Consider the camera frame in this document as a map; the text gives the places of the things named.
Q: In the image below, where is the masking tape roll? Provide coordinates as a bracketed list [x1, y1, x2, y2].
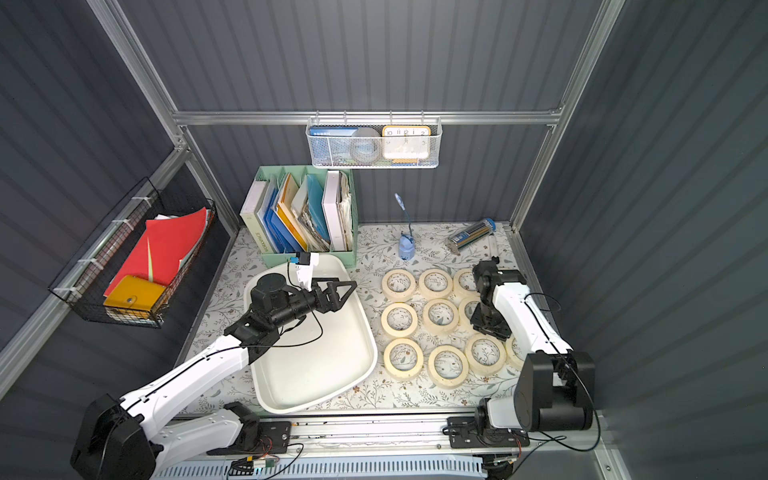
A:
[464, 333, 507, 377]
[427, 345, 469, 389]
[422, 299, 459, 335]
[383, 338, 424, 381]
[381, 269, 417, 302]
[458, 297, 480, 331]
[418, 268, 454, 300]
[380, 302, 419, 339]
[505, 336, 524, 371]
[453, 268, 479, 299]

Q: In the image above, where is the white plastic storage tray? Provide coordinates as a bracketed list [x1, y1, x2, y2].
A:
[250, 288, 378, 415]

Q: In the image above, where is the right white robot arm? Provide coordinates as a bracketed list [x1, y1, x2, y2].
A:
[470, 257, 595, 433]

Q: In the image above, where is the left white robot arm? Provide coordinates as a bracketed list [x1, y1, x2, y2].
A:
[70, 273, 357, 479]

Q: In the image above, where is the blue box in basket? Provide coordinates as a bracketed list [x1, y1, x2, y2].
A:
[307, 126, 358, 167]

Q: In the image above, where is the grey tape roll in basket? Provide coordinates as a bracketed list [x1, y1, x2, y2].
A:
[349, 127, 381, 165]

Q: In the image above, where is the blue folder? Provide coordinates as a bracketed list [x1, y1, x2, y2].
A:
[264, 182, 303, 254]

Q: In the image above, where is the black marker pen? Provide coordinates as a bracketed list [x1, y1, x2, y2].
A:
[488, 234, 500, 260]

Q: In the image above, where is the orange folder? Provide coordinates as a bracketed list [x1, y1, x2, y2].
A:
[276, 173, 309, 251]

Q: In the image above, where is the green desktop file organizer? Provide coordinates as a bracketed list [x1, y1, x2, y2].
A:
[240, 165, 359, 268]

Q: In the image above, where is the cream workspace book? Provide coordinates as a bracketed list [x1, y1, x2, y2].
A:
[240, 179, 274, 254]

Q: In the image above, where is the clear pencil jar blue lid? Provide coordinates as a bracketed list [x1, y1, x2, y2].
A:
[446, 218, 496, 255]

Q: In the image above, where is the white binder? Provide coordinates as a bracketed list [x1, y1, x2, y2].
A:
[322, 170, 347, 252]

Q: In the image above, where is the red folder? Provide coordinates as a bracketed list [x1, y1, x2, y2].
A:
[104, 208, 213, 297]

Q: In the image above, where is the yellow white clock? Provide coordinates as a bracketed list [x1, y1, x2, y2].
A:
[381, 125, 432, 162]

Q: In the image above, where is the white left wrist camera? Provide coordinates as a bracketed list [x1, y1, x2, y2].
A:
[286, 252, 320, 291]

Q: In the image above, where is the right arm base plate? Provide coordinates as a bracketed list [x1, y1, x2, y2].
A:
[442, 416, 530, 449]

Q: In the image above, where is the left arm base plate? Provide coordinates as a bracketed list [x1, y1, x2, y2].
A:
[206, 421, 292, 456]

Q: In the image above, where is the white wire hanging basket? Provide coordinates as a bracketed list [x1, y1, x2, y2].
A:
[305, 116, 444, 170]

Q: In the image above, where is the black wire side basket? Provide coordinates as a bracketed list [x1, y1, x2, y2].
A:
[49, 179, 217, 328]

